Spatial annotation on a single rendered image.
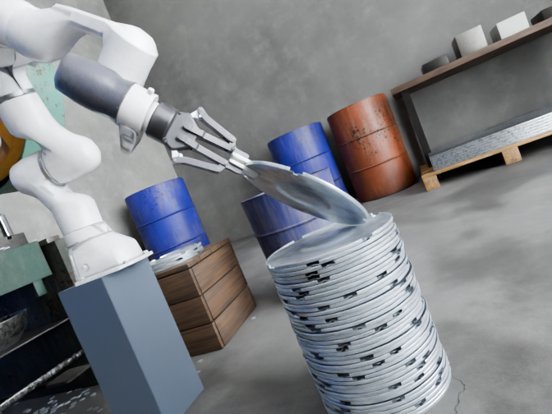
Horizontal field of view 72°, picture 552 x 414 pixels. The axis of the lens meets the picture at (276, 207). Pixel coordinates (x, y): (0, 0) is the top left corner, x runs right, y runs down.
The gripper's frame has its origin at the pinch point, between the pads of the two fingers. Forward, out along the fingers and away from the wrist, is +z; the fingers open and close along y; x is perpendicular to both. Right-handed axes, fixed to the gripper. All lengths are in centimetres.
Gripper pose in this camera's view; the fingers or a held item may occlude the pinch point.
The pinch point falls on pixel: (245, 165)
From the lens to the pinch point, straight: 80.5
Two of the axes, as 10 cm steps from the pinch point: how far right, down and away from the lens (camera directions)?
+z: 8.7, 4.3, 2.4
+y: 4.0, -9.0, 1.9
